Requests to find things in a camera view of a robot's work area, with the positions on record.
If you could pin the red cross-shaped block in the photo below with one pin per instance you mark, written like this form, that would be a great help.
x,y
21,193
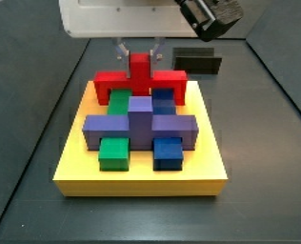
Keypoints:
x,y
140,81

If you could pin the black angled bracket holder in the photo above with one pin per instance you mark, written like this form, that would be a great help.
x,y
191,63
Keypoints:
x,y
195,60

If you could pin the purple cross-shaped block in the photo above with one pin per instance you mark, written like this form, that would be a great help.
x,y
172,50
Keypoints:
x,y
140,126

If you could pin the blue rectangular bar block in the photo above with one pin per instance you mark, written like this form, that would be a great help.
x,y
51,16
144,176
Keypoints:
x,y
167,155

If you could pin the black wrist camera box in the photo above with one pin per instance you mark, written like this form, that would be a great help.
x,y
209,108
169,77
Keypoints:
x,y
209,17

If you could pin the green rectangular bar block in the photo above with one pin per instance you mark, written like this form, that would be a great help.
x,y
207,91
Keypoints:
x,y
113,152

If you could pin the yellow wooden base board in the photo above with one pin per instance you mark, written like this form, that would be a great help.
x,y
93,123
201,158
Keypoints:
x,y
201,176

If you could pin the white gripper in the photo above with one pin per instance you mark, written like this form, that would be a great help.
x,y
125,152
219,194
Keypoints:
x,y
124,18

